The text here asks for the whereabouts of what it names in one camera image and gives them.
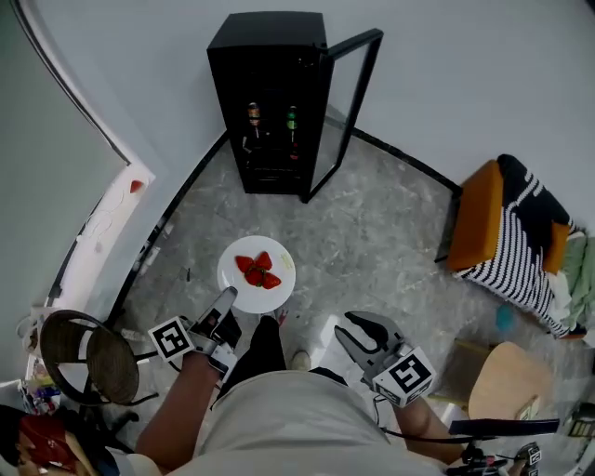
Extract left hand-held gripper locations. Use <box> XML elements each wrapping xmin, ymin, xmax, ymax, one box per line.
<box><xmin>147</xmin><ymin>285</ymin><xmax>243</xmax><ymax>385</ymax></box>

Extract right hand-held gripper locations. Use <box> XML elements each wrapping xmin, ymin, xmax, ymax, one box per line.
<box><xmin>334</xmin><ymin>311</ymin><xmax>438</xmax><ymax>409</ymax></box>

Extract white plate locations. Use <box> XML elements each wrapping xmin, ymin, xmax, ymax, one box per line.
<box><xmin>217</xmin><ymin>235</ymin><xmax>297</xmax><ymax>315</ymax></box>

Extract black fridge with glass door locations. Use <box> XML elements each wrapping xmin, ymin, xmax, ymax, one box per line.
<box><xmin>206</xmin><ymin>11</ymin><xmax>385</xmax><ymax>205</ymax></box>

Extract person's right forearm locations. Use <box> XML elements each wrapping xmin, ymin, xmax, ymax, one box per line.
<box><xmin>393</xmin><ymin>397</ymin><xmax>466</xmax><ymax>466</ymax></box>

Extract person's left forearm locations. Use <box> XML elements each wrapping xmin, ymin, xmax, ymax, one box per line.
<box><xmin>134</xmin><ymin>351</ymin><xmax>220</xmax><ymax>471</ymax></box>

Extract person's black trousers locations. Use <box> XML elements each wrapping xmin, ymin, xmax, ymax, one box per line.
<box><xmin>211</xmin><ymin>315</ymin><xmax>348</xmax><ymax>410</ymax></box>

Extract person's light shirt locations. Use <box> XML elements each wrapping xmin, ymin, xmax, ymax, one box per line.
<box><xmin>166</xmin><ymin>370</ymin><xmax>450</xmax><ymax>476</ymax></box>

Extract dark wicker chair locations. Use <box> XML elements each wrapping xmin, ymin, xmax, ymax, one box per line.
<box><xmin>39</xmin><ymin>309</ymin><xmax>160</xmax><ymax>422</ymax></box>

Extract white board panel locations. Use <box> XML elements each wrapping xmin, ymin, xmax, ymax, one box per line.
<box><xmin>45</xmin><ymin>162</ymin><xmax>157</xmax><ymax>309</ymax></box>

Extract light wooden stool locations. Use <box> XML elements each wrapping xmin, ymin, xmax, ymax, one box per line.
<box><xmin>468</xmin><ymin>341</ymin><xmax>555</xmax><ymax>423</ymax></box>

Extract black flat bar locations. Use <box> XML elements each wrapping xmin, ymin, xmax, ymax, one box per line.
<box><xmin>448</xmin><ymin>417</ymin><xmax>562</xmax><ymax>437</ymax></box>

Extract orange upholstered chair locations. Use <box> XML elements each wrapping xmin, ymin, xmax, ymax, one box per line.
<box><xmin>434</xmin><ymin>160</ymin><xmax>571</xmax><ymax>276</ymax></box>

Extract black white striped blanket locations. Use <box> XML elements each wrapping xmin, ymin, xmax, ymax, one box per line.
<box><xmin>453</xmin><ymin>153</ymin><xmax>580</xmax><ymax>339</ymax></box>

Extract white cloth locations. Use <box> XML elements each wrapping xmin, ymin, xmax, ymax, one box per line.
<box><xmin>547</xmin><ymin>271</ymin><xmax>574</xmax><ymax>324</ymax></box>

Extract pile of colourful packets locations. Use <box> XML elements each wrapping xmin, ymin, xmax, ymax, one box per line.
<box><xmin>20</xmin><ymin>366</ymin><xmax>62</xmax><ymax>416</ymax></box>

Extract spare gripper device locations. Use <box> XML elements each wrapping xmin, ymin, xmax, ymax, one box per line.
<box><xmin>513</xmin><ymin>442</ymin><xmax>544</xmax><ymax>476</ymax></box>

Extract red bag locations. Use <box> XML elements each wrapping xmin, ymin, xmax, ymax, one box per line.
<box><xmin>17</xmin><ymin>415</ymin><xmax>83</xmax><ymax>473</ymax></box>

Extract green cloth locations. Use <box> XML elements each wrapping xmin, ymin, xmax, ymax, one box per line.
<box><xmin>561</xmin><ymin>235</ymin><xmax>595</xmax><ymax>329</ymax></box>

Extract black cable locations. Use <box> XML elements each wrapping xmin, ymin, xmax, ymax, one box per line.
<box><xmin>371</xmin><ymin>394</ymin><xmax>501</xmax><ymax>445</ymax></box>

